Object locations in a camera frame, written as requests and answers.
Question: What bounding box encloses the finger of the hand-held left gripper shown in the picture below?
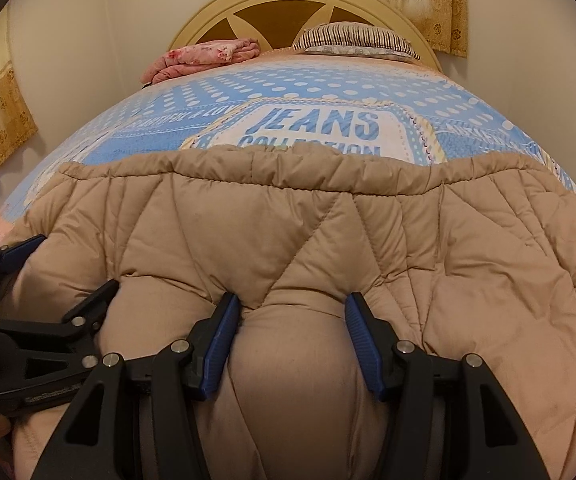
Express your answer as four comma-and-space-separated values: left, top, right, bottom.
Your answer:
0, 279, 121, 387
0, 234, 48, 311

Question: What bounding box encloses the striped pillow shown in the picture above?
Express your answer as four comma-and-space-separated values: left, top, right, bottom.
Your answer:
293, 21, 421, 62

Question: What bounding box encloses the pink folded blanket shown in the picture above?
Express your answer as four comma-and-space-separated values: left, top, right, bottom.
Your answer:
140, 37, 261, 86

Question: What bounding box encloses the yellow floral curtain panel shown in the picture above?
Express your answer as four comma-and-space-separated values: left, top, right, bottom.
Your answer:
348, 0, 469, 58

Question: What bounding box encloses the bed with pink blue cover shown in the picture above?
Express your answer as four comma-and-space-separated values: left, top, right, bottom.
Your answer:
0, 45, 576, 251

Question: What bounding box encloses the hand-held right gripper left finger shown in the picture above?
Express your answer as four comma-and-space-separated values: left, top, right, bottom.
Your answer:
33, 291, 242, 480

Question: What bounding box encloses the beige quilted jacket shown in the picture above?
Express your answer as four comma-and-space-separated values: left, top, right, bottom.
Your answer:
10, 146, 576, 480

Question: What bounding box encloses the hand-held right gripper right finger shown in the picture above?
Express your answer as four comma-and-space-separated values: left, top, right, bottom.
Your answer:
344, 291, 551, 480

